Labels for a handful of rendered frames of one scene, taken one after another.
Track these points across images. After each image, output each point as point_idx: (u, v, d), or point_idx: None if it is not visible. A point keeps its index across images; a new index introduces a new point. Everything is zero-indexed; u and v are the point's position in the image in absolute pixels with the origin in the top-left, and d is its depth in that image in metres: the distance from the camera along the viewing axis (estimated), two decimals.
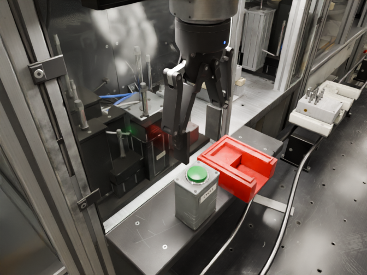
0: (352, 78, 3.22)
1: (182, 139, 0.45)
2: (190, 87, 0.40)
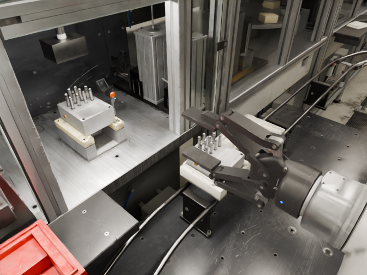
0: None
1: (209, 121, 0.45)
2: (254, 153, 0.41)
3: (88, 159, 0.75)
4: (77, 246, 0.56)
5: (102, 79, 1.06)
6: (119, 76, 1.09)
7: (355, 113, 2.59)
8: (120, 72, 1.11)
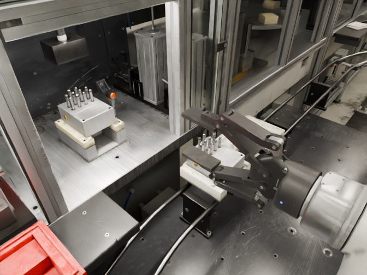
0: None
1: (209, 121, 0.45)
2: (254, 153, 0.41)
3: (89, 160, 0.75)
4: (77, 247, 0.56)
5: (102, 80, 1.06)
6: (119, 77, 1.09)
7: (355, 114, 2.59)
8: (120, 72, 1.12)
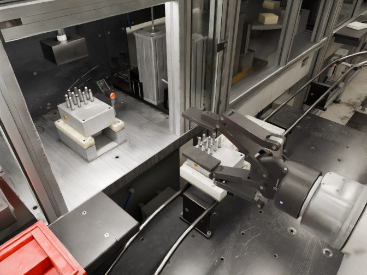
0: None
1: (209, 121, 0.45)
2: (254, 153, 0.41)
3: (89, 160, 0.75)
4: (77, 247, 0.56)
5: (102, 80, 1.06)
6: (119, 77, 1.09)
7: (355, 114, 2.59)
8: (120, 72, 1.12)
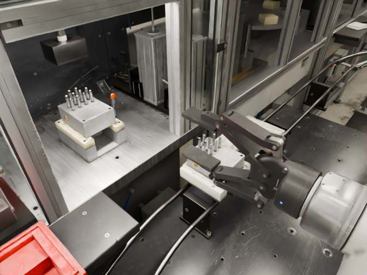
0: None
1: (209, 122, 0.45)
2: (254, 154, 0.41)
3: (89, 160, 0.75)
4: (77, 248, 0.56)
5: (102, 81, 1.07)
6: (119, 77, 1.09)
7: (355, 114, 2.60)
8: (120, 73, 1.12)
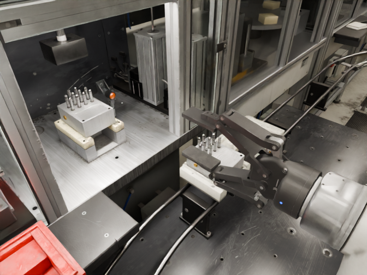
0: None
1: (209, 122, 0.45)
2: (254, 154, 0.41)
3: (88, 160, 0.75)
4: (77, 248, 0.56)
5: (102, 81, 1.06)
6: (119, 77, 1.09)
7: (355, 114, 2.60)
8: (120, 72, 1.12)
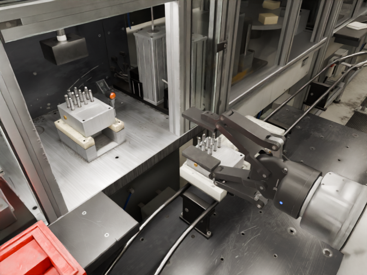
0: None
1: (209, 122, 0.45)
2: (254, 154, 0.41)
3: (88, 160, 0.75)
4: (77, 247, 0.56)
5: (102, 80, 1.06)
6: (119, 77, 1.09)
7: (355, 114, 2.60)
8: (120, 72, 1.12)
